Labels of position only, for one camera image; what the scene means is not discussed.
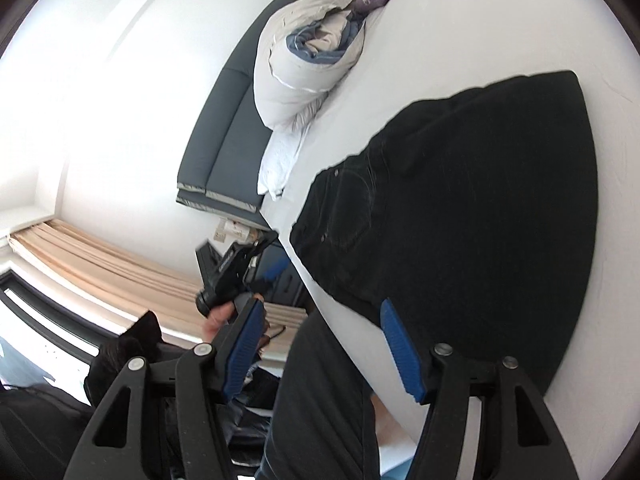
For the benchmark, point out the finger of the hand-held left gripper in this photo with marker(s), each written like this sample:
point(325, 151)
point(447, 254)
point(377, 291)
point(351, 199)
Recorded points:
point(260, 246)
point(275, 270)

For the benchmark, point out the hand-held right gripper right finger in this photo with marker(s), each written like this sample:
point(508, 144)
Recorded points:
point(400, 350)

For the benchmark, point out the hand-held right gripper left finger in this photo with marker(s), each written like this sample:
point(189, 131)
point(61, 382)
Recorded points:
point(245, 350)

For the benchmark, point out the black pants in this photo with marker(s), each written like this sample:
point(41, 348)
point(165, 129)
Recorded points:
point(450, 210)

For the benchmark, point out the person's left hand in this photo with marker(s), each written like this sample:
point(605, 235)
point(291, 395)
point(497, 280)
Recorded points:
point(217, 322)

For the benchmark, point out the dark nightstand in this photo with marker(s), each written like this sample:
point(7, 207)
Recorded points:
point(290, 287)

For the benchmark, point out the white pillow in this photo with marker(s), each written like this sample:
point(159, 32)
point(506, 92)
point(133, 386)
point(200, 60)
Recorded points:
point(277, 160)

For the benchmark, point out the person's leg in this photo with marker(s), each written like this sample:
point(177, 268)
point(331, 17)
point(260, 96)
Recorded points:
point(320, 410)

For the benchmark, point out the grey bed headboard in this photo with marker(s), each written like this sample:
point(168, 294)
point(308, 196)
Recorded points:
point(225, 150)

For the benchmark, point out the beige curtain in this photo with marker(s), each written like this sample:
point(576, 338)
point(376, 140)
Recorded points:
point(100, 260)

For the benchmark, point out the blue cloth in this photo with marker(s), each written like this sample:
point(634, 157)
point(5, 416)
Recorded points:
point(400, 472)

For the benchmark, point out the rolled white duvet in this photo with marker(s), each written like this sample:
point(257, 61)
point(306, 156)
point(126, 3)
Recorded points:
point(280, 85)

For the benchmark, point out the window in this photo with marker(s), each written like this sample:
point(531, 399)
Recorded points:
point(45, 320)

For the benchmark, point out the white bed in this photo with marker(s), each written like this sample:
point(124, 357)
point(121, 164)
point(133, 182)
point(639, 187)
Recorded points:
point(475, 20)

